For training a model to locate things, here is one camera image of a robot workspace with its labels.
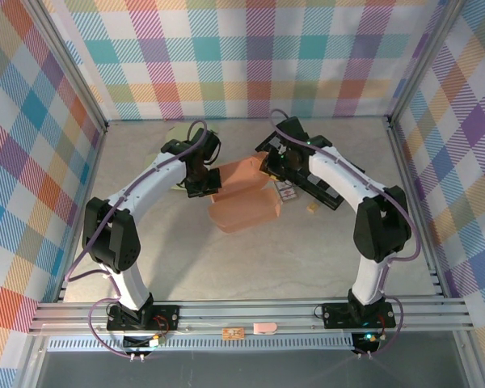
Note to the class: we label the orange cardboard box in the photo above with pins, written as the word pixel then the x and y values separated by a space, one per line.
pixel 242 210

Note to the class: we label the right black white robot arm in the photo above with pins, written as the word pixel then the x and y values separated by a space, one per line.
pixel 380 234

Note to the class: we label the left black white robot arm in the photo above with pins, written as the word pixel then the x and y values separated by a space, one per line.
pixel 113 242

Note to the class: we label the playing card deck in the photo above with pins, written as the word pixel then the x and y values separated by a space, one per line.
pixel 288 196

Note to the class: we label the black grey chessboard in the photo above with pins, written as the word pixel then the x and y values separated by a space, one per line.
pixel 325 196

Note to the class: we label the small yellow block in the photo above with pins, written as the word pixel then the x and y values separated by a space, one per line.
pixel 312 208

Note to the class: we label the small orange label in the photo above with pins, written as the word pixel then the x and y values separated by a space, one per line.
pixel 233 334

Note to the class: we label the black connector board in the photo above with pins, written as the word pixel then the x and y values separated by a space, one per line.
pixel 139 343
pixel 365 343

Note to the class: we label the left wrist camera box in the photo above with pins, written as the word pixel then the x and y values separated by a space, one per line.
pixel 213 145

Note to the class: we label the aluminium side rail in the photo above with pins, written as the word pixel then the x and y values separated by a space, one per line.
pixel 414 202
pixel 91 182

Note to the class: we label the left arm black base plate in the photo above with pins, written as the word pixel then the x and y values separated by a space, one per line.
pixel 167 317

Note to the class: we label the aluminium front rail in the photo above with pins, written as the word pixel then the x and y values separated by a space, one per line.
pixel 246 313

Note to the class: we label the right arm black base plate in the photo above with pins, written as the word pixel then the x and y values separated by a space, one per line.
pixel 335 315

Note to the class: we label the aluminium frame post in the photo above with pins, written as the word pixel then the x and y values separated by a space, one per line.
pixel 70 68
pixel 424 56

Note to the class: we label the aluminium frame leg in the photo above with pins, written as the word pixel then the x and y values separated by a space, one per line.
pixel 471 363
pixel 30 363

